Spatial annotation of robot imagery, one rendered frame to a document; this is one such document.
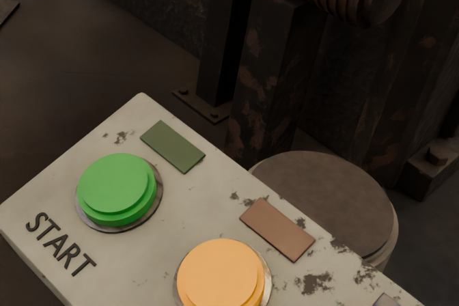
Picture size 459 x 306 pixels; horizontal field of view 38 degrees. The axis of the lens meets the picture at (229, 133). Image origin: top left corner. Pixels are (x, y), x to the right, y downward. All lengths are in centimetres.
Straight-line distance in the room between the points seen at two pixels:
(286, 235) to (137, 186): 8
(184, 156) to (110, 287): 8
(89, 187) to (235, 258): 8
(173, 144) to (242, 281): 9
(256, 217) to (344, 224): 15
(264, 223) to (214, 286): 4
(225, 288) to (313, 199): 19
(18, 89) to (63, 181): 106
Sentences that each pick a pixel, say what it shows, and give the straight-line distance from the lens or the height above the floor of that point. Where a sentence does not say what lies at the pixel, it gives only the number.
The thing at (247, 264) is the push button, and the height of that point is 61.
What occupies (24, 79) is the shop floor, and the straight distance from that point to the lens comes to 144.
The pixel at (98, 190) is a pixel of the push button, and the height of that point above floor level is 61.
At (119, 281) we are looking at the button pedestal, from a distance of 32.
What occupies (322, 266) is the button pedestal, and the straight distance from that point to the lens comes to 32.
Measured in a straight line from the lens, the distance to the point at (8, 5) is 168.
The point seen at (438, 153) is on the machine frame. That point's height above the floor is 9.
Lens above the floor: 85
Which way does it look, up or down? 39 degrees down
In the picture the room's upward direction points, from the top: 11 degrees clockwise
